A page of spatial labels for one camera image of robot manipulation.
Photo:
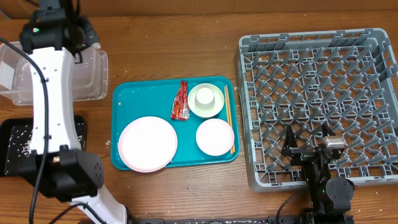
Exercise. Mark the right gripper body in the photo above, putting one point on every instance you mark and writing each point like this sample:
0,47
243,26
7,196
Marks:
302,155

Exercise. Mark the wooden chopstick left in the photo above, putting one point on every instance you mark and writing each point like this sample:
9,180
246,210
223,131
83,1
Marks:
228,109

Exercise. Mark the black rectangular tray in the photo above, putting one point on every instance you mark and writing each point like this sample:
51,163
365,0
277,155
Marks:
6,127

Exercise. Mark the small white cup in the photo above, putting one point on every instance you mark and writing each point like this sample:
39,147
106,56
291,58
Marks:
205,98

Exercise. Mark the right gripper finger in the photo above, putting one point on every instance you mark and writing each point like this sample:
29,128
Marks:
326,130
289,142

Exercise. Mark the wooden chopstick right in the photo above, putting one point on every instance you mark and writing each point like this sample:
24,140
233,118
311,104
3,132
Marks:
230,124

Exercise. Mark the small white bowl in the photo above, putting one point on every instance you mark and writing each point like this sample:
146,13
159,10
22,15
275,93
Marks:
214,137

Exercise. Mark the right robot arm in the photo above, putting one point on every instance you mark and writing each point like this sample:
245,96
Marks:
330,196

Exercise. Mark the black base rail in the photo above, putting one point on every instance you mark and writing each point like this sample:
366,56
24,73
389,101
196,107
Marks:
211,221

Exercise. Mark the large white plate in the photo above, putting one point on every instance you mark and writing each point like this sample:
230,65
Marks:
147,144

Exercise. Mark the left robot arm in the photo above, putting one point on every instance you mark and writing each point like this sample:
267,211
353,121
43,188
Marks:
57,166

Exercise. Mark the clear plastic bin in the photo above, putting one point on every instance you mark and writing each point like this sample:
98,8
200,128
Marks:
90,78

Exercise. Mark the wooden chopstick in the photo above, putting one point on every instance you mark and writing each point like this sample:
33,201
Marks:
230,124
228,109

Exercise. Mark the teal serving tray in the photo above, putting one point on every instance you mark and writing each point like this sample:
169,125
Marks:
133,100

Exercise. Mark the red snack wrapper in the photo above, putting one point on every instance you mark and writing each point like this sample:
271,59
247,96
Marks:
180,108

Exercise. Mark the white saucer plate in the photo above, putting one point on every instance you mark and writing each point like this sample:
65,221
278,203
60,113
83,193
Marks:
206,112

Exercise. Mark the rice and peanut scraps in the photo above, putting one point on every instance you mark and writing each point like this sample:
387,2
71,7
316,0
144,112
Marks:
21,136

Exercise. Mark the grey dishwasher rack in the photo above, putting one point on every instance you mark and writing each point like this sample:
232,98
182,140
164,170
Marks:
346,79

